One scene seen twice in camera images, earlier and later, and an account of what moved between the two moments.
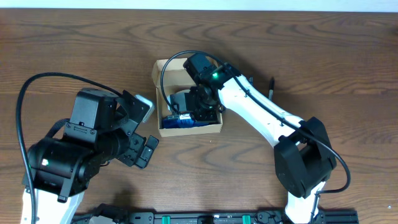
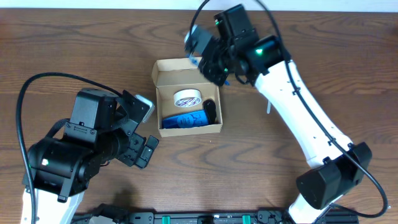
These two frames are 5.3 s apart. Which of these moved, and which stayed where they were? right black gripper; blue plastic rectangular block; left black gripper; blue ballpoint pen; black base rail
Moved: blue ballpoint pen; right black gripper
Stayed: blue plastic rectangular block; black base rail; left black gripper
